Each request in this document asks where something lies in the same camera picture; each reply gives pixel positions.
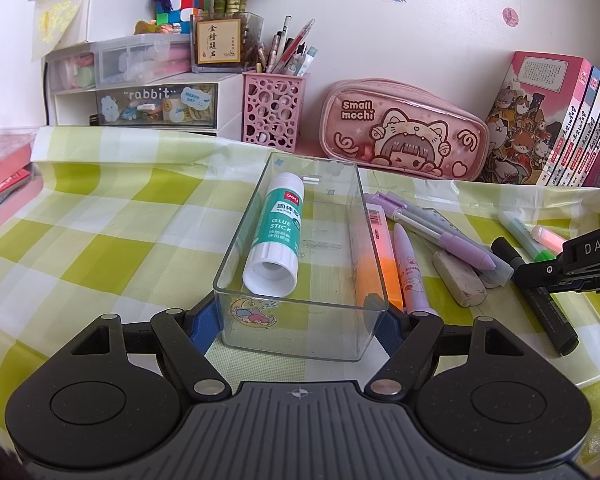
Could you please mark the framed calligraphy sign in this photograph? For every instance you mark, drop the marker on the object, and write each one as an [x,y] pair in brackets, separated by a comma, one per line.
[218,42]

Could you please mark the pink perforated pen holder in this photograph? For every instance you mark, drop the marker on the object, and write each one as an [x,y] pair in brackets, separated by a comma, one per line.
[272,109]

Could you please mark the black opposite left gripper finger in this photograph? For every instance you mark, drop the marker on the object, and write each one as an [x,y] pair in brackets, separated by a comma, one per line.
[575,269]

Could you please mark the red books stack left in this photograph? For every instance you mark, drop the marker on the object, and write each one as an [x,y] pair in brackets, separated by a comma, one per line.
[20,181]

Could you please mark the white green glue stick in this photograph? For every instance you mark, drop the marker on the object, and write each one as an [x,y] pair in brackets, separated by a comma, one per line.
[271,268]

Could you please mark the purple pen with globe charm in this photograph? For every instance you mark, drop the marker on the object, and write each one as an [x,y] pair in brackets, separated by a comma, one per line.
[412,288]

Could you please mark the pink comic book front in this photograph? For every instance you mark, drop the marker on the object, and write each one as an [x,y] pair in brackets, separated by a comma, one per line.
[533,115]

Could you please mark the grey white eraser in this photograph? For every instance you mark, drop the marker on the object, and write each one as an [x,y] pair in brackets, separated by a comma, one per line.
[460,279]

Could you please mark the white drawer organizer rabbit label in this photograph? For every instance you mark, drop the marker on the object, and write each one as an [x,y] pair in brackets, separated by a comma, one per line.
[209,104]

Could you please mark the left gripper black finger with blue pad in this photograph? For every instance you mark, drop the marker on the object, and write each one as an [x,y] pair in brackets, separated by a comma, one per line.
[411,342]
[183,339]

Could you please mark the green cap highlighter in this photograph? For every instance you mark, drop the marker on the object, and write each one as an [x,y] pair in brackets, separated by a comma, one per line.
[523,236]

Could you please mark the green white checkered tablecloth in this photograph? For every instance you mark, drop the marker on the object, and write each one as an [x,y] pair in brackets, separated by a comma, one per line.
[138,221]

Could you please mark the orange highlighter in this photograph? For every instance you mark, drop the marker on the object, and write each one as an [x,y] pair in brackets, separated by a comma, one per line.
[370,269]

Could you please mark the clear plastic organizer tray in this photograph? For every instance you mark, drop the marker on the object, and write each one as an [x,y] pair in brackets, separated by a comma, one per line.
[321,318]

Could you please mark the pink highlighter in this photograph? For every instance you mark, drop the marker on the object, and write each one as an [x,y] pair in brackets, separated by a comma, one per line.
[547,238]

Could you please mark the clear plastic drawer unit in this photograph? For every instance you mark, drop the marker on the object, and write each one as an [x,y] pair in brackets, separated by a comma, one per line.
[138,59]

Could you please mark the pink Small mochi pencil case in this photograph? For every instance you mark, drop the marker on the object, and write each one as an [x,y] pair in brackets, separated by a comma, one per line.
[388,125]

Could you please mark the white storage box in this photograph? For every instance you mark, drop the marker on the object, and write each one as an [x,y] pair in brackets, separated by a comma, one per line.
[62,24]

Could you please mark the black marker pen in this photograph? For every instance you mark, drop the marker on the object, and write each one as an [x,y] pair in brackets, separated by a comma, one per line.
[553,321]

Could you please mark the purple mechanical pencil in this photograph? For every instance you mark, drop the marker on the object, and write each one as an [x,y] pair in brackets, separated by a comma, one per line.
[430,232]

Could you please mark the grey ruler case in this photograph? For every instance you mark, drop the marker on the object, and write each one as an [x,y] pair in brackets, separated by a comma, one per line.
[495,270]

